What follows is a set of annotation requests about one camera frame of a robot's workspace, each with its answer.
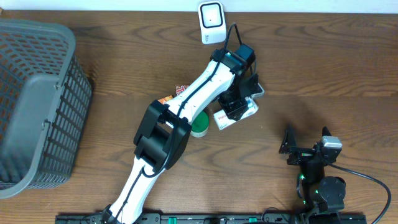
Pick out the white barcode scanner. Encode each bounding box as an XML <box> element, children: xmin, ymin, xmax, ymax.
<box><xmin>198</xmin><ymin>1</ymin><xmax>226</xmax><ymax>45</ymax></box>

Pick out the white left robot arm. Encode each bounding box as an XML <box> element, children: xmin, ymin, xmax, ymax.
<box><xmin>102</xmin><ymin>44</ymin><xmax>261</xmax><ymax>223</ymax></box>

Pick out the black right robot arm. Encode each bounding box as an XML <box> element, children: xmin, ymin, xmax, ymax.
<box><xmin>279</xmin><ymin>126</ymin><xmax>346</xmax><ymax>223</ymax></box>

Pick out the white blue medicine box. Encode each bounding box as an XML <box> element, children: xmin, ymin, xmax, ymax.
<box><xmin>213</xmin><ymin>96</ymin><xmax>259</xmax><ymax>130</ymax></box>

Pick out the orange chocolate bar wrapper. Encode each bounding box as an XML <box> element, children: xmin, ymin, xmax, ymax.
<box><xmin>175</xmin><ymin>85</ymin><xmax>188</xmax><ymax>96</ymax></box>

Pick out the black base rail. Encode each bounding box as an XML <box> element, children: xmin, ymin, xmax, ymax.
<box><xmin>55</xmin><ymin>212</ymin><xmax>368</xmax><ymax>224</ymax></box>

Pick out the green lid white jar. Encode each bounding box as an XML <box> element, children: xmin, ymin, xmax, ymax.
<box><xmin>190</xmin><ymin>111</ymin><xmax>209</xmax><ymax>138</ymax></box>

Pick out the grey plastic basket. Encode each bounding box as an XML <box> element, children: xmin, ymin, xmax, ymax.
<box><xmin>1</xmin><ymin>19</ymin><xmax>93</xmax><ymax>199</ymax></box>

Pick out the small orange snack packet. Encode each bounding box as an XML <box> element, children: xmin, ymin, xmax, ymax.
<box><xmin>158</xmin><ymin>95</ymin><xmax>174</xmax><ymax>105</ymax></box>

